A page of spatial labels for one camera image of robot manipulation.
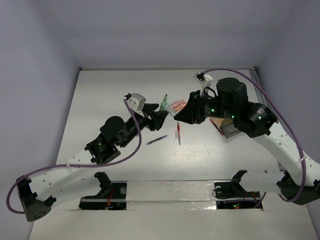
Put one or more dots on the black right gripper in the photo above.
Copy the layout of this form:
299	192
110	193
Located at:
192	113

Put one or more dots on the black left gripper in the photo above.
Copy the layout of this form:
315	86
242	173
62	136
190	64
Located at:
158	116

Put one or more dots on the orange highlighter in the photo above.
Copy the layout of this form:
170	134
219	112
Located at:
180	106

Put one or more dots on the green correction tape pen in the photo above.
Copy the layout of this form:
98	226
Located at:
165	106

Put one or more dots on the pink highlighter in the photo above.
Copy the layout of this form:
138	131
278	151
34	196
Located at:
176	103

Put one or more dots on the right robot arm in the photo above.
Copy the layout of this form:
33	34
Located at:
298	179

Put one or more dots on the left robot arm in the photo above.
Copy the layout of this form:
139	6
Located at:
42	190

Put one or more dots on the stationery organizer box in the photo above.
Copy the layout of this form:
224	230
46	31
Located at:
228	129

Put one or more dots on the red gel pen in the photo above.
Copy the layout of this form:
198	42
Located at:
178	134

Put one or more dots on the blue ink refill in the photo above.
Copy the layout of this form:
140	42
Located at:
156	140

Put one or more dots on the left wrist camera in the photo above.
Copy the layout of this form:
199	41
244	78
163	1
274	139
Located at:
135	101

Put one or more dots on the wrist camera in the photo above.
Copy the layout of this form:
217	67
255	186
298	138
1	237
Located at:
135	101
204	79

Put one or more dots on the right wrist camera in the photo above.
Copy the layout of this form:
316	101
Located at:
204	79

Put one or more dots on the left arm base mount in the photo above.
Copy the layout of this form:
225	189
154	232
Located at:
107	189

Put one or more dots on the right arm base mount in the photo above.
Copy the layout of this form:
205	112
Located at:
224	190

